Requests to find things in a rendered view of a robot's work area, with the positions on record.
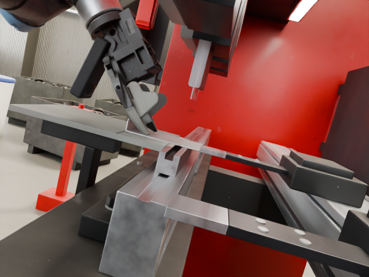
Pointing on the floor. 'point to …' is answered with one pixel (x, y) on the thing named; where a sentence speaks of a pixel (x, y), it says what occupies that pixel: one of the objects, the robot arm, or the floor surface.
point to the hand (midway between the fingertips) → (145, 128)
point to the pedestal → (46, 199)
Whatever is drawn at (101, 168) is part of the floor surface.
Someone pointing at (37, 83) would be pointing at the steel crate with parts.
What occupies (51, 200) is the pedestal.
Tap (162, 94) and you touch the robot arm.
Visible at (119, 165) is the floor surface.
